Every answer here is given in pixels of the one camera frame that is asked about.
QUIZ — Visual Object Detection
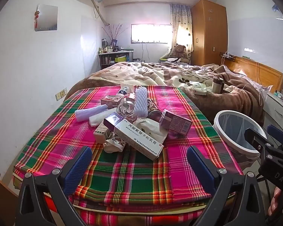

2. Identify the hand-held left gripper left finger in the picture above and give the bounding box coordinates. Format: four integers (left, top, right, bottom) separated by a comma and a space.
15, 146, 93, 226

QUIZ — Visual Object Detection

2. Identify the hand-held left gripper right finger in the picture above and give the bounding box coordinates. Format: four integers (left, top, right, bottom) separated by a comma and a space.
187, 146, 267, 226

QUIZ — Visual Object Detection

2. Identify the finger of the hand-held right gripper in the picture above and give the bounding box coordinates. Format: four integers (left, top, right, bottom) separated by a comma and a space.
266, 124, 283, 146
244, 128, 275, 150

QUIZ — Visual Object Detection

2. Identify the white trash bin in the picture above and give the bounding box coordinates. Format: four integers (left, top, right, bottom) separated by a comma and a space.
213, 111, 268, 165

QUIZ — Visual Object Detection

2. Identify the printed wrapper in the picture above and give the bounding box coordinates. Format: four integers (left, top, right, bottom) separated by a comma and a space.
103, 132, 129, 153

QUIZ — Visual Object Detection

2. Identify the small cream box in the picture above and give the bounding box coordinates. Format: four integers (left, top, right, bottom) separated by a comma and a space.
93, 121, 115, 143

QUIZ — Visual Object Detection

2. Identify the patterned cardboard box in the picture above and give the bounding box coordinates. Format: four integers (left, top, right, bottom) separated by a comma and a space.
159, 109, 192, 136

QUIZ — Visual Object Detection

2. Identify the white foam sleeve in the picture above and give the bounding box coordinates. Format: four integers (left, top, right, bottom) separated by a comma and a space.
88, 108, 117, 128

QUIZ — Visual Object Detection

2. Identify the purple towel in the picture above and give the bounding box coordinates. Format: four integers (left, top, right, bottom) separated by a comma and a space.
75, 104, 108, 122

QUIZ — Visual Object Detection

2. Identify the white plastic bag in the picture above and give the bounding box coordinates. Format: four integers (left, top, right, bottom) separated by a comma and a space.
132, 119, 169, 144

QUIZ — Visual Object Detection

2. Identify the long white ointment box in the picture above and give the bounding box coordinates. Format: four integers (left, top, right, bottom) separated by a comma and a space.
103, 112, 165, 162

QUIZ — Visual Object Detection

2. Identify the small printed cardboard box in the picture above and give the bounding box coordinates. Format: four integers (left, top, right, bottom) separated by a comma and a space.
101, 95, 123, 106

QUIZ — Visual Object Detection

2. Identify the patterned paper cup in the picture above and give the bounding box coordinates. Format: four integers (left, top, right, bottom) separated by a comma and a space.
146, 98, 163, 123

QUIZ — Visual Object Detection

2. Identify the large lavender foam net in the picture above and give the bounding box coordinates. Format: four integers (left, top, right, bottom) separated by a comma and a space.
134, 86, 148, 118

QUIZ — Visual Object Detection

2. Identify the blue white carton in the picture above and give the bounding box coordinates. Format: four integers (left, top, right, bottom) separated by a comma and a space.
118, 85, 137, 97

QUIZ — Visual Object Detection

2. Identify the person's right hand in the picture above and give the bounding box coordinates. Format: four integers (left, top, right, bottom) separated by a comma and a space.
268, 188, 283, 217

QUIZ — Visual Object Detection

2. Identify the white nightstand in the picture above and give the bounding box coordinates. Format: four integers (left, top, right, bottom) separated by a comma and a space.
264, 92, 283, 132

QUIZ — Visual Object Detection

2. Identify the pink green plaid cloth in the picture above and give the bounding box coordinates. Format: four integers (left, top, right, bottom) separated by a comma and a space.
14, 85, 244, 226

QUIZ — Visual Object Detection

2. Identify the wooden headboard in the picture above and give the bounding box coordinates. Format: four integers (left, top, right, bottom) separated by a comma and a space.
223, 56, 283, 92

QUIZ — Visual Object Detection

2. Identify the tissue pack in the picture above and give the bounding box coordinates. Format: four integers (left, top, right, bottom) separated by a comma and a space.
192, 82, 208, 96

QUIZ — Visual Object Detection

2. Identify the bed with brown blanket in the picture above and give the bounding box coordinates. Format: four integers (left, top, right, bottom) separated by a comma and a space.
64, 61, 274, 128

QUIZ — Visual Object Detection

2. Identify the wooden wardrobe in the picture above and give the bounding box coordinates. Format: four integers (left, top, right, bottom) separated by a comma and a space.
191, 0, 227, 66

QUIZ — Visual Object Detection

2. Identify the brown teddy bear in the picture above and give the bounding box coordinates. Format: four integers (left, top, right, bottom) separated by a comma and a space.
167, 44, 190, 64

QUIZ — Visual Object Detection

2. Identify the cluttered side shelf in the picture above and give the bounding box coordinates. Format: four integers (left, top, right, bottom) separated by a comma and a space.
98, 50, 135, 70

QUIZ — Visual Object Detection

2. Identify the floral curtain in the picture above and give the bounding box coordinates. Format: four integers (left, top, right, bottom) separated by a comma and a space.
170, 3, 194, 54

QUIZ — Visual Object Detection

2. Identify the vase of bare branches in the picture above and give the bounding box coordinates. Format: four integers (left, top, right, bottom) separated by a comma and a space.
101, 24, 128, 46

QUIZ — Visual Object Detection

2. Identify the window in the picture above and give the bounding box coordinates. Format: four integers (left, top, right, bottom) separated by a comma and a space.
131, 24, 172, 44

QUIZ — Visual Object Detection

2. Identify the red hanging ornament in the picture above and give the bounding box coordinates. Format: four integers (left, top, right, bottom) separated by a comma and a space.
34, 4, 40, 29

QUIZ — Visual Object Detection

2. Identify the air conditioner pipe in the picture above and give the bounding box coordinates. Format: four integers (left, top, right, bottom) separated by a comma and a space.
91, 0, 109, 26

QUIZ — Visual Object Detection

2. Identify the wall socket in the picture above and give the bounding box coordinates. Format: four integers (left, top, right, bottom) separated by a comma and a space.
55, 88, 68, 100

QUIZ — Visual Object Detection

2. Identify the silver wall sheet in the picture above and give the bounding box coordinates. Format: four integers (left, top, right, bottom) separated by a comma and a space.
34, 4, 58, 31

